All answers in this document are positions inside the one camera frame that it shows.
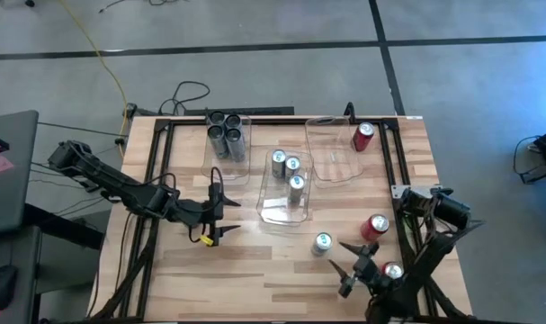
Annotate black computer mouse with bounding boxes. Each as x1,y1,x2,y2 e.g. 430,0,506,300
0,264,20,311

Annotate long yellow cable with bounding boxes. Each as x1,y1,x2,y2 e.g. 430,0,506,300
58,0,130,136

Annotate long black bar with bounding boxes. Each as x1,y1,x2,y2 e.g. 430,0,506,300
184,106,296,116

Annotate black aluminium table frame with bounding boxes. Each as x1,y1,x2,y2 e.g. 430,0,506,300
92,115,474,324

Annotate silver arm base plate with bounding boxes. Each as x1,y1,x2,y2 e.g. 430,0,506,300
390,183,444,200

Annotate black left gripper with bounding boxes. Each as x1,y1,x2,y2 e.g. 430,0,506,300
175,182,242,247

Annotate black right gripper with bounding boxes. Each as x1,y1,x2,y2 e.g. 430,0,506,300
328,242,384,299

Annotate dark grey desk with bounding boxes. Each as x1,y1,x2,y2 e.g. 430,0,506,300
0,204,105,324

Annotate black looped cable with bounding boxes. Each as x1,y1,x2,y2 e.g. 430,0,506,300
157,80,211,117

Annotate red Coca-Cola can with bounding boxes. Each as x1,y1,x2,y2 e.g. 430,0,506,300
360,213,390,242
351,121,376,153
382,261,405,281

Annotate clear plastic bin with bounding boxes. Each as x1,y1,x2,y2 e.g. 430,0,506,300
200,112,252,185
255,148,315,227
304,115,364,189

